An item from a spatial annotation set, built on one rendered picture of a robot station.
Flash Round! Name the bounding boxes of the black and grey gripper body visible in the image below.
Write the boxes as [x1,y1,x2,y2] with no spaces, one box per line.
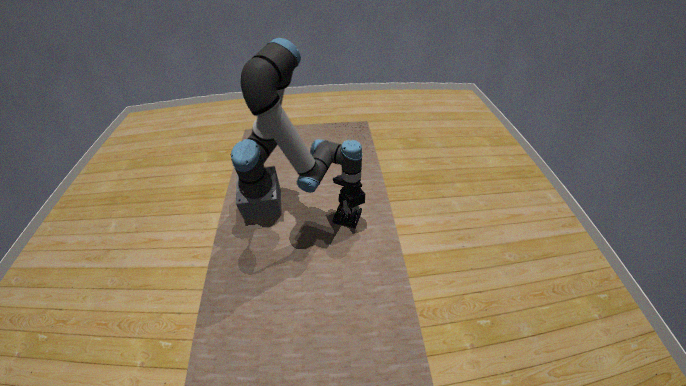
[340,179,365,209]

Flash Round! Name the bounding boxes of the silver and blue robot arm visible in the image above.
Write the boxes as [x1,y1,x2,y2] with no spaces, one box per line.
[231,38,362,199]

